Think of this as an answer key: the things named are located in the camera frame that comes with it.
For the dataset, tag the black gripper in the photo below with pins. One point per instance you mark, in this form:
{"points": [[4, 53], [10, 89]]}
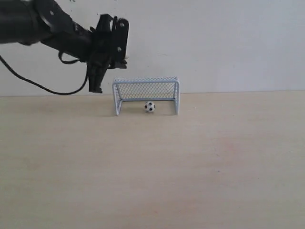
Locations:
{"points": [[107, 49]]}

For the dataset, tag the small black-white soccer ball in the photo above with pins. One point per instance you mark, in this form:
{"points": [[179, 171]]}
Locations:
{"points": [[149, 107]]}

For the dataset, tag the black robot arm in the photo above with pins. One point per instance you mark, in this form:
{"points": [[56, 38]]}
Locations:
{"points": [[28, 22]]}

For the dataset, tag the white miniature soccer goal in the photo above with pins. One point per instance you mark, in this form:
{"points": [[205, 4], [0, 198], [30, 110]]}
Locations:
{"points": [[146, 90]]}

